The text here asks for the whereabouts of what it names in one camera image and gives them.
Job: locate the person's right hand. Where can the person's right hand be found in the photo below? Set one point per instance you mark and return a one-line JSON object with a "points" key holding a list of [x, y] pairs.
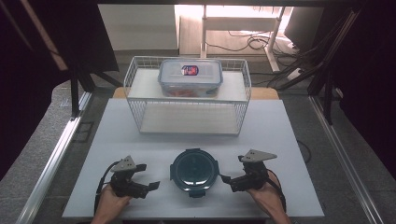
{"points": [[267, 197]]}

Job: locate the white desk frame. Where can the white desk frame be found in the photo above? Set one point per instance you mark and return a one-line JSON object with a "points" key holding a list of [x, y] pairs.
{"points": [[239, 23]]}

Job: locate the clear rectangular food container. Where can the clear rectangular food container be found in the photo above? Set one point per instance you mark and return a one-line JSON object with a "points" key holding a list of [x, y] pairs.
{"points": [[190, 81]]}

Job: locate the black metal stand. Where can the black metal stand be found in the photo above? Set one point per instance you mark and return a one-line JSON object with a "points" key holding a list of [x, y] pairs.
{"points": [[327, 93], [74, 93]]}

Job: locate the dark monitor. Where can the dark monitor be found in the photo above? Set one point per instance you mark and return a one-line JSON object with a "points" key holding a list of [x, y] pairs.
{"points": [[302, 28]]}

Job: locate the dark teal round container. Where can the dark teal round container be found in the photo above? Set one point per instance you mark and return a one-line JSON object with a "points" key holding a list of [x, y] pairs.
{"points": [[194, 169]]}

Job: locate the person's left hand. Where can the person's left hand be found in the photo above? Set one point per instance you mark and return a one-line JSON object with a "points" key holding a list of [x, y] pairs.
{"points": [[110, 200]]}

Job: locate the white cabinet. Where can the white cabinet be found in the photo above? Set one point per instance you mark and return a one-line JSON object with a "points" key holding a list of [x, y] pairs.
{"points": [[140, 28]]}

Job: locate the aluminium rail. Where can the aluminium rail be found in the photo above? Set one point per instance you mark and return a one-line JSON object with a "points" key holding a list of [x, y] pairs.
{"points": [[342, 155], [53, 161]]}

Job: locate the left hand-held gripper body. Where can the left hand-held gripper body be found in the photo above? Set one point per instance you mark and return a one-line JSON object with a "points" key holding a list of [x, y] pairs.
{"points": [[124, 183]]}

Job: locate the wooden board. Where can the wooden board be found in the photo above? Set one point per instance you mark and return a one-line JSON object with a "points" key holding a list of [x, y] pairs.
{"points": [[264, 93]]}

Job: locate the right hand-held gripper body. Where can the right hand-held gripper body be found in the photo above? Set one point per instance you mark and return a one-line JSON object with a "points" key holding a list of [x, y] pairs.
{"points": [[253, 177]]}

